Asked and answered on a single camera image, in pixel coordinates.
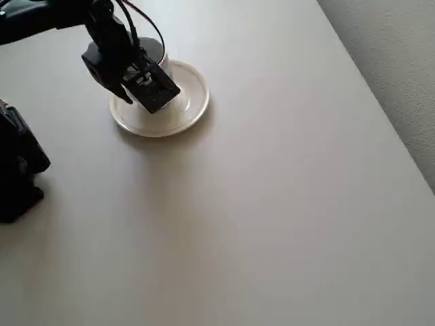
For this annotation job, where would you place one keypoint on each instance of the black perforated camera mount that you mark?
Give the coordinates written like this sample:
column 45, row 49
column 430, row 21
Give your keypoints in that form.
column 153, row 88

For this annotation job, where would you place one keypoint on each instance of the white ceramic mug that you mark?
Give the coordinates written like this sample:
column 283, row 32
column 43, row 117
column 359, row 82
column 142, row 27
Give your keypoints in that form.
column 157, row 51

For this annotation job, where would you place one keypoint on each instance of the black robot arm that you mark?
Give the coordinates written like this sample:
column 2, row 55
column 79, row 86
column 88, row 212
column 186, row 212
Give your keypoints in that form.
column 20, row 102

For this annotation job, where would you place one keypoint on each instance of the white ceramic saucer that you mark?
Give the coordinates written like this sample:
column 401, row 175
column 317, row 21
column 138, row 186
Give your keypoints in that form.
column 190, row 102

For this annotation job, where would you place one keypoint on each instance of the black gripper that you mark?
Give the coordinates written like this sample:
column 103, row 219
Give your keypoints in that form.
column 113, row 81

